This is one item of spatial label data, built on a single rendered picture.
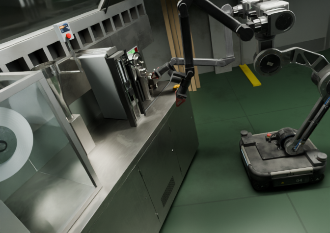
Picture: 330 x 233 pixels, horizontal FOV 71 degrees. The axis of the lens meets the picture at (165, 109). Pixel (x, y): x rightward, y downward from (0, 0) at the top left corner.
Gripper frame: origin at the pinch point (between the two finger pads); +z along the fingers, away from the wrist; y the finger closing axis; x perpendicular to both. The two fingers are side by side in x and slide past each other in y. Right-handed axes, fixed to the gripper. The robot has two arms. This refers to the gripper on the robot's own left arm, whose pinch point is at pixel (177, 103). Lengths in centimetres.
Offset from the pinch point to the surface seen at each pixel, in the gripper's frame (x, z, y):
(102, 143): -42, 41, 11
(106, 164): -35, 37, 33
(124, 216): -16, 58, 51
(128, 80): -36.3, -1.2, -12.0
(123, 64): -41.7, -11.9, -12.2
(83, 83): -71, 21, -30
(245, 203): 85, 72, 9
